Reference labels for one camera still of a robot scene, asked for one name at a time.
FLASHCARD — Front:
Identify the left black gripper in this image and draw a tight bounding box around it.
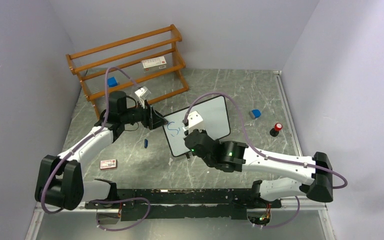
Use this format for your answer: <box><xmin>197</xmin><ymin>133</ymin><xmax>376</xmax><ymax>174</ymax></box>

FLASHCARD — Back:
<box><xmin>120</xmin><ymin>98</ymin><xmax>168</xmax><ymax>130</ymax></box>

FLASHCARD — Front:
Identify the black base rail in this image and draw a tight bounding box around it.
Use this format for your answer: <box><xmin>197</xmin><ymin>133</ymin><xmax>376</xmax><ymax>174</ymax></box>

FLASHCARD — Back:
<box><xmin>84</xmin><ymin>187</ymin><xmax>282</xmax><ymax>222</ymax></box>

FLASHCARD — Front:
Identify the red white box on table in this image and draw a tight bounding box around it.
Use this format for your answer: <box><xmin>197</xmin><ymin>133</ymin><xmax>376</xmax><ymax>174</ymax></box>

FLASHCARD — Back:
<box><xmin>99</xmin><ymin>159</ymin><xmax>118</xmax><ymax>170</ymax></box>

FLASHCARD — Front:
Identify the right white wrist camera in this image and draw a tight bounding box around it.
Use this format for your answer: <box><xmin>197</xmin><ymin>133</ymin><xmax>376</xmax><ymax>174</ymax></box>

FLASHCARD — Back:
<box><xmin>183</xmin><ymin>111</ymin><xmax>206</xmax><ymax>136</ymax></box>

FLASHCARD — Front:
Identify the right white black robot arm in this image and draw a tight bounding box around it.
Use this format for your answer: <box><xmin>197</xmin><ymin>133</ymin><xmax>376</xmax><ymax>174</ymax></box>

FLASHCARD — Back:
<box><xmin>184</xmin><ymin>130</ymin><xmax>334</xmax><ymax>207</ymax></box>

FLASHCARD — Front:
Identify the blue grey whiteboard eraser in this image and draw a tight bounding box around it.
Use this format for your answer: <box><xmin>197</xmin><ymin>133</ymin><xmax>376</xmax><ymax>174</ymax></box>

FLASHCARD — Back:
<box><xmin>248</xmin><ymin>109</ymin><xmax>261</xmax><ymax>119</ymax></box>

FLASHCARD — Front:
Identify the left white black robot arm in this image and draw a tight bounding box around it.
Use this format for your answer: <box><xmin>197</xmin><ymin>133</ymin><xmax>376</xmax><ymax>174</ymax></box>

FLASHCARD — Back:
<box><xmin>34</xmin><ymin>90</ymin><xmax>168</xmax><ymax>211</ymax></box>

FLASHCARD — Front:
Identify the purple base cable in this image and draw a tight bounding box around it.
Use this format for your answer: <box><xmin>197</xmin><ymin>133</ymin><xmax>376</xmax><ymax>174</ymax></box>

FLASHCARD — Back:
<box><xmin>90</xmin><ymin>197</ymin><xmax>151</xmax><ymax>232</ymax></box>

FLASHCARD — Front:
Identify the red black bottle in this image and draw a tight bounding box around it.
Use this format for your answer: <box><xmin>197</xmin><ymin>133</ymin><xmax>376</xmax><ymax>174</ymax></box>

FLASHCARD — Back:
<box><xmin>269</xmin><ymin>122</ymin><xmax>283</xmax><ymax>137</ymax></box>

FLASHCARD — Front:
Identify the white whiteboard black frame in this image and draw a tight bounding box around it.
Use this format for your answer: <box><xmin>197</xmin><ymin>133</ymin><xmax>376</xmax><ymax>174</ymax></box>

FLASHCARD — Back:
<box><xmin>163</xmin><ymin>96</ymin><xmax>231</xmax><ymax>157</ymax></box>

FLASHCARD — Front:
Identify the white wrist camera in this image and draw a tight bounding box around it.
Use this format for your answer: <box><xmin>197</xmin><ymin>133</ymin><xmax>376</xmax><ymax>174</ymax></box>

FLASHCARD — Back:
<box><xmin>134</xmin><ymin>86</ymin><xmax>151</xmax><ymax>108</ymax></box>
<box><xmin>183</xmin><ymin>111</ymin><xmax>206</xmax><ymax>136</ymax></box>

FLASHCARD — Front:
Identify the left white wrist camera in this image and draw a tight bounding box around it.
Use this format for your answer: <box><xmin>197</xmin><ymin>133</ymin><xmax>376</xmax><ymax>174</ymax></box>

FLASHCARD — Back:
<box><xmin>134</xmin><ymin>86</ymin><xmax>151</xmax><ymax>108</ymax></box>

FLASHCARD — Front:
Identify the blue cube on shelf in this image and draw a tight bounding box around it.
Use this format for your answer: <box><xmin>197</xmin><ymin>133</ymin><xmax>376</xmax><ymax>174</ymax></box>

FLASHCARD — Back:
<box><xmin>107</xmin><ymin>77</ymin><xmax>119</xmax><ymax>88</ymax></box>

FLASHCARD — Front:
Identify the orange wooden shelf rack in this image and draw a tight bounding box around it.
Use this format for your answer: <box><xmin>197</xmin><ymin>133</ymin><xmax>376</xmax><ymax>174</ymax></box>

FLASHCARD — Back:
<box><xmin>65</xmin><ymin>24</ymin><xmax>190</xmax><ymax>117</ymax></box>

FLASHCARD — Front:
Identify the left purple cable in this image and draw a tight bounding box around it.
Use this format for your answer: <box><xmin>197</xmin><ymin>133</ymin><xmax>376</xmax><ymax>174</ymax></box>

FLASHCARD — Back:
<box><xmin>40</xmin><ymin>66</ymin><xmax>142</xmax><ymax>215</ymax></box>

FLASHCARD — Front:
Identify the white red box on shelf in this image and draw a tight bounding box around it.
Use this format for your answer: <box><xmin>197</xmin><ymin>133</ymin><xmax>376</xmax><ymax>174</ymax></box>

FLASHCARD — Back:
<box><xmin>141</xmin><ymin>56</ymin><xmax>168</xmax><ymax>73</ymax></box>

